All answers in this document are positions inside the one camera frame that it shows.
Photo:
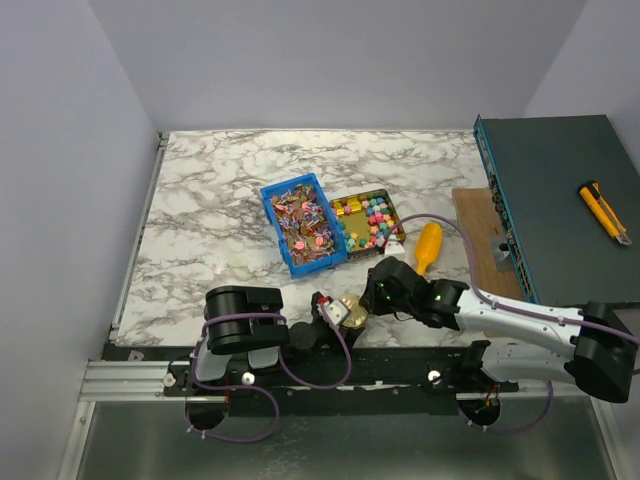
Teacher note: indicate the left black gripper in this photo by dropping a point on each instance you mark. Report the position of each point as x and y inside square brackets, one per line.
[335, 340]

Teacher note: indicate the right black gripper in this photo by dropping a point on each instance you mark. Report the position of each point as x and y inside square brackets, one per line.
[376, 288]

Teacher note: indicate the gold round lid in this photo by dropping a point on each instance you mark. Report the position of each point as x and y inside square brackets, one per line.
[358, 315]

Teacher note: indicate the yellow plastic scoop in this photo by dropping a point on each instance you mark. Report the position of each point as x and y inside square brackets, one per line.
[428, 247]

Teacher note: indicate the metal tin of star candies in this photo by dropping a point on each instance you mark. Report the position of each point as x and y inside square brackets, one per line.
[364, 218]

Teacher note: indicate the blue plastic candy bin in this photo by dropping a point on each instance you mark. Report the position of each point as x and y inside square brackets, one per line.
[308, 233]

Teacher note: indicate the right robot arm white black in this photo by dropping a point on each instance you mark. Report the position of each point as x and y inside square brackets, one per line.
[587, 346]

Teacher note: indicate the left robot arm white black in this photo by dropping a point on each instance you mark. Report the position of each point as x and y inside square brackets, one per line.
[248, 321]

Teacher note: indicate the wooden board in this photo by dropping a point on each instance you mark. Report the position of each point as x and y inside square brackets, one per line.
[493, 264]

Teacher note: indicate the dark green box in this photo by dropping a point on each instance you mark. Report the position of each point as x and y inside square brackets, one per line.
[562, 254]

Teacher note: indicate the yellow utility knife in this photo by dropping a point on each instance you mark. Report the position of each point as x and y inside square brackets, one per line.
[590, 193]

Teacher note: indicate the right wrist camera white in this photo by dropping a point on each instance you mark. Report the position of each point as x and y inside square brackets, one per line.
[394, 249]

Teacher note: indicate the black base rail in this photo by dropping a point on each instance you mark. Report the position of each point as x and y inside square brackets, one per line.
[370, 381]

